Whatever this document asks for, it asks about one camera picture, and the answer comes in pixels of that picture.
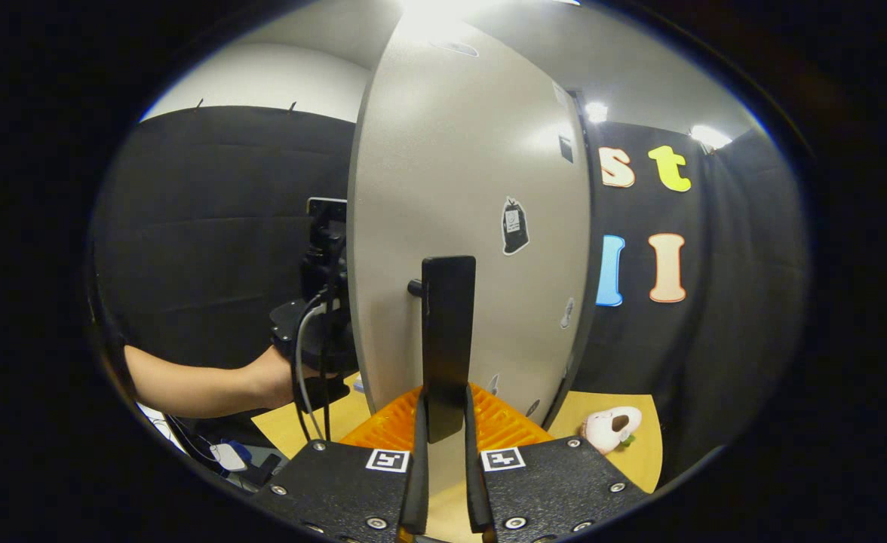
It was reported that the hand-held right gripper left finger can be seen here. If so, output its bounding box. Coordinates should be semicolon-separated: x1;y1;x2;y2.
251;385;431;543

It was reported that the black backdrop cloth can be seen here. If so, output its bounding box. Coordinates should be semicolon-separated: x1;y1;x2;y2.
89;106;810;483

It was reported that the grey cabinet door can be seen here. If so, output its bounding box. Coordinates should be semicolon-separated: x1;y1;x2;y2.
347;14;592;491

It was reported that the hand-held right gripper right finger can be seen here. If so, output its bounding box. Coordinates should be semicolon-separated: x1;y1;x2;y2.
462;383;652;543

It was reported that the black door handle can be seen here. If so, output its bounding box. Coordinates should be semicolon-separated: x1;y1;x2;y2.
408;255;478;444

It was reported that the white blue small device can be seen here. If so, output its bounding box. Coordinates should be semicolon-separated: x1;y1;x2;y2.
210;441;253;473

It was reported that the dark grey cabinet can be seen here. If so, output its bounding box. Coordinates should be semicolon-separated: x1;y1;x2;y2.
543;87;597;429

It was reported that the black cable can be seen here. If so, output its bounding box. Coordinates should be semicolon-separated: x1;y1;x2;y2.
314;287;336;443

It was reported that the pink plush toy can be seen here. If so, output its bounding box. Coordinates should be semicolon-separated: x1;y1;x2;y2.
581;406;643;456

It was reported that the white cable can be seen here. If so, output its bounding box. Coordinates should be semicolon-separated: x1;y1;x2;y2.
294;298;339;442

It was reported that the large ceiling light panel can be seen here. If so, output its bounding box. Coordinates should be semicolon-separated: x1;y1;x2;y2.
398;0;482;23

